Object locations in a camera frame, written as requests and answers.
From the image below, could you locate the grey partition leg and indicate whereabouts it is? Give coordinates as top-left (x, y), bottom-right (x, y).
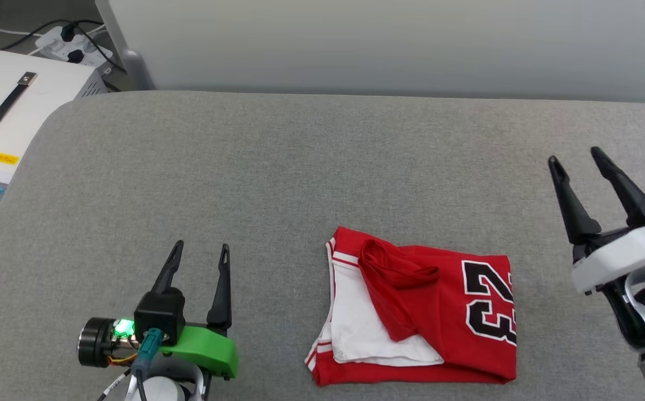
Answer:
top-left (95, 0), bottom-right (155, 91)

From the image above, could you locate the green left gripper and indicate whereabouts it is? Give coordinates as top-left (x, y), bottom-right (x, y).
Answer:
top-left (77, 240), bottom-right (240, 380)

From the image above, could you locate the white power strip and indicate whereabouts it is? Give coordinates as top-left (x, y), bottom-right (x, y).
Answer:
top-left (35, 25), bottom-right (115, 69)

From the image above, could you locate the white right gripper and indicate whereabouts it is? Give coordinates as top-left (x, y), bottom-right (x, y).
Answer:
top-left (548, 146), bottom-right (645, 296)

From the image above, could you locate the red and white basketball jersey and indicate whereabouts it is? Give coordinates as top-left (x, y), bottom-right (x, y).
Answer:
top-left (304, 225), bottom-right (518, 387)

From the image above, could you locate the teal plug left camera cable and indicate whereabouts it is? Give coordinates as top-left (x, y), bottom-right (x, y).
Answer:
top-left (131, 328), bottom-right (168, 401)

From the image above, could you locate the white metal equipment box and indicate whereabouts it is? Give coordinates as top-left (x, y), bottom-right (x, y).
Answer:
top-left (0, 51), bottom-right (107, 210)

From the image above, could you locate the black power cable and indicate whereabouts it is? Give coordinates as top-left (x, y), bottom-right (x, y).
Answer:
top-left (0, 19), bottom-right (129, 74)

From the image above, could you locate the black strap handle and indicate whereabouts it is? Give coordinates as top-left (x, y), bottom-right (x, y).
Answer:
top-left (0, 71), bottom-right (38, 143)

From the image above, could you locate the grey fabric sofa seat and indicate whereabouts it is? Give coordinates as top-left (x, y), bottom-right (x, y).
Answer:
top-left (0, 90), bottom-right (645, 401)

